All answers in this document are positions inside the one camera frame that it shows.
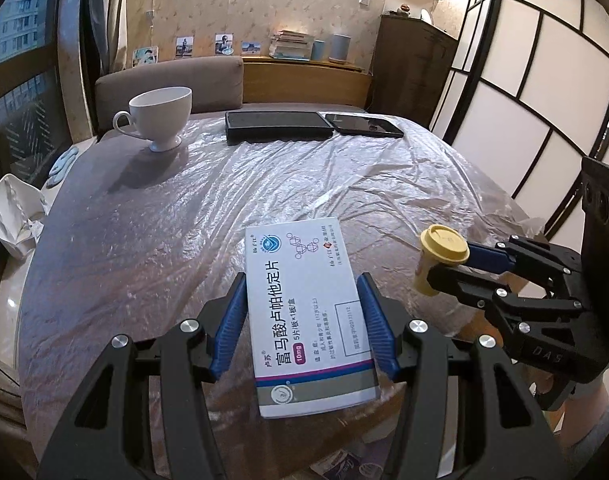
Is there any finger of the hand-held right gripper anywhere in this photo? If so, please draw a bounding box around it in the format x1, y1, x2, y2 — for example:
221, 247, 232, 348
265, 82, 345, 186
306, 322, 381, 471
425, 262, 583, 346
467, 237, 583, 282

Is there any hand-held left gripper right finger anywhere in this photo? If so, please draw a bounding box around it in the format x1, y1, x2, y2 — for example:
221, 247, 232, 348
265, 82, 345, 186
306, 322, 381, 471
356, 272, 568, 480

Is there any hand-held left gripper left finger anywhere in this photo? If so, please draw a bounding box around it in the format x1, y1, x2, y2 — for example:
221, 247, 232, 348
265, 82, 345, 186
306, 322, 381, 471
37, 272, 248, 480

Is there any small yellow lidded cup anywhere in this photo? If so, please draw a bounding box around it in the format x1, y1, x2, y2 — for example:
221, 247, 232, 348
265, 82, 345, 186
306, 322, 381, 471
413, 225, 471, 296

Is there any white medicine box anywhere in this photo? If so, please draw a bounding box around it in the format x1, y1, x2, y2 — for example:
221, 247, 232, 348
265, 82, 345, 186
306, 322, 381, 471
245, 217, 380, 420

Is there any person's right forearm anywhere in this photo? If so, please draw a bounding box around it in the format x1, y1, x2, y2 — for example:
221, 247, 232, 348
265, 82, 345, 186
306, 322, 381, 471
559, 365, 609, 466

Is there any black smartphone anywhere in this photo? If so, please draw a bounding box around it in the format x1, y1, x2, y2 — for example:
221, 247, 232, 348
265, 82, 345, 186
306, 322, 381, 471
325, 113, 404, 139

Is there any white panelled sliding screen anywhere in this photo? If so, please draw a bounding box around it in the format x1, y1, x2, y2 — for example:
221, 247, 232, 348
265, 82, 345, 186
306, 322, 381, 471
429, 0, 609, 261

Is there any black tablet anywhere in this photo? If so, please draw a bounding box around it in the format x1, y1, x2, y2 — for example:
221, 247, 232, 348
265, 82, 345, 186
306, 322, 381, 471
225, 111, 334, 146

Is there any dark wooden cabinet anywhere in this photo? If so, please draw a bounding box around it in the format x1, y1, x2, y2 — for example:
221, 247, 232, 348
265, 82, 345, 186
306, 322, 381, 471
369, 14, 460, 129

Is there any white footed cup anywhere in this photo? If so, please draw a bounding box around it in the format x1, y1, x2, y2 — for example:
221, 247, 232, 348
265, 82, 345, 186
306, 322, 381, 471
113, 86, 192, 153

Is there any light blue slipper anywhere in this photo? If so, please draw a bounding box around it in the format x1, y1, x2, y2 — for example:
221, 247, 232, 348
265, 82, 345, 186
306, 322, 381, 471
48, 146, 80, 189

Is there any white paper bag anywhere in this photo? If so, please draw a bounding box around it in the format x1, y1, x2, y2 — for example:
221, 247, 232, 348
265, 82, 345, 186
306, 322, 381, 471
0, 174, 50, 260

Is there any brown sofa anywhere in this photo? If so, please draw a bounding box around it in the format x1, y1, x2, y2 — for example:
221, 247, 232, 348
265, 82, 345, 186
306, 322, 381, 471
94, 56, 369, 142

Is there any wooden shelf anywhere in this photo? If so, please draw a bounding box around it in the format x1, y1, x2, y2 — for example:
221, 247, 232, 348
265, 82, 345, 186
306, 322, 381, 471
242, 56, 373, 109

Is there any large grey cylinder speaker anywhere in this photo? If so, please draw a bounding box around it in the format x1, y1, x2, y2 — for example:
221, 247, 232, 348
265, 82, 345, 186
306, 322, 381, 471
329, 34, 352, 64

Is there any stack of books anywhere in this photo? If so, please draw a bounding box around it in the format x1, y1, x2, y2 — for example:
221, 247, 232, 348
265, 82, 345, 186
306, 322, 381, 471
269, 31, 315, 60

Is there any curtain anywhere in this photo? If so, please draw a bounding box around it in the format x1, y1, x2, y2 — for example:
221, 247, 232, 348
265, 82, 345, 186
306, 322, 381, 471
86, 0, 131, 80

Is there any window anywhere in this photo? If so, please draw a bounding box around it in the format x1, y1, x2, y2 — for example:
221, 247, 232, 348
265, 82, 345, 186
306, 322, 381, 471
0, 0, 92, 181

